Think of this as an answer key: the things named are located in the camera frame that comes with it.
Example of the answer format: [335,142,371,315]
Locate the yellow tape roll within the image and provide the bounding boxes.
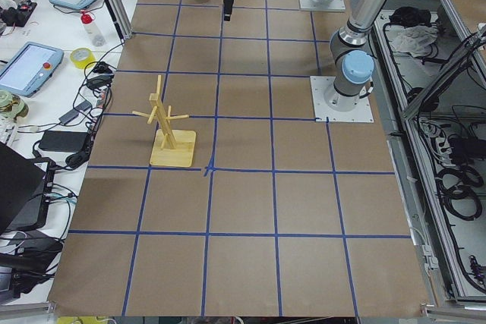
[70,47,96,69]

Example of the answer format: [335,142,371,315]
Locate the black power adapter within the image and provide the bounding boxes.
[39,131,88,153]

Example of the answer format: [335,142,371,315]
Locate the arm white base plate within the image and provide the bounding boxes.
[310,76,374,123]
[299,0,346,13]

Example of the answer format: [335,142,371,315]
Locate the glass tea jar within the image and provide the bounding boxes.
[0,90,29,121]

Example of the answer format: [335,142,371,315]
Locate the wooden mug tree stand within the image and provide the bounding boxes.
[132,75,197,168]

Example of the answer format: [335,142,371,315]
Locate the black laptop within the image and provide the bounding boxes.
[1,144,55,233]

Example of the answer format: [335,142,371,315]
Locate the clear bottle red cap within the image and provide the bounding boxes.
[80,12,106,47]

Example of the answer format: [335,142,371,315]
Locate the white crumpled cloth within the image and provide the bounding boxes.
[390,25,438,58]

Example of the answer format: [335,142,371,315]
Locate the near blue teach pendant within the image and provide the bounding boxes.
[1,42,64,97]

